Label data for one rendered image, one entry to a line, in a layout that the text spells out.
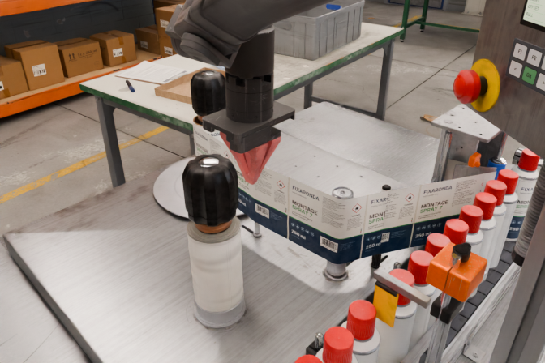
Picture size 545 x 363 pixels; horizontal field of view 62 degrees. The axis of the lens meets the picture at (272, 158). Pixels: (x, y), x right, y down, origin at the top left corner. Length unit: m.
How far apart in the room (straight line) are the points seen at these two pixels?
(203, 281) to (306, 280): 0.23
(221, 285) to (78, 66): 3.83
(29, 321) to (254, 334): 0.43
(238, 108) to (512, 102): 0.29
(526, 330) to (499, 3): 0.36
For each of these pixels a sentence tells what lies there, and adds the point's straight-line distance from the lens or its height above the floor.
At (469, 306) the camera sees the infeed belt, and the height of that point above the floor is 0.88.
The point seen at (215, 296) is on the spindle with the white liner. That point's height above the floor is 0.95.
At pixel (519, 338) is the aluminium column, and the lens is 0.63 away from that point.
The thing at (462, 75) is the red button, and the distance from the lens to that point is 0.56.
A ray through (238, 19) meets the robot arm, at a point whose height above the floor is 1.42.
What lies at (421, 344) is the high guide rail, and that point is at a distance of 0.73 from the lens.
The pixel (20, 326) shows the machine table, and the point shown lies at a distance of 1.00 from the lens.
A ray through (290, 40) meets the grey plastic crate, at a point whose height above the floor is 0.89.
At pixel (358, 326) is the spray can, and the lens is 0.58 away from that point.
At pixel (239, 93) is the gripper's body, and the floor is 1.32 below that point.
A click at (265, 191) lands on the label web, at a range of 0.91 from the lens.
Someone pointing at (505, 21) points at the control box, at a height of 1.40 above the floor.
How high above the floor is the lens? 1.50
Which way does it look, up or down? 29 degrees down
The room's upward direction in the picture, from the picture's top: straight up
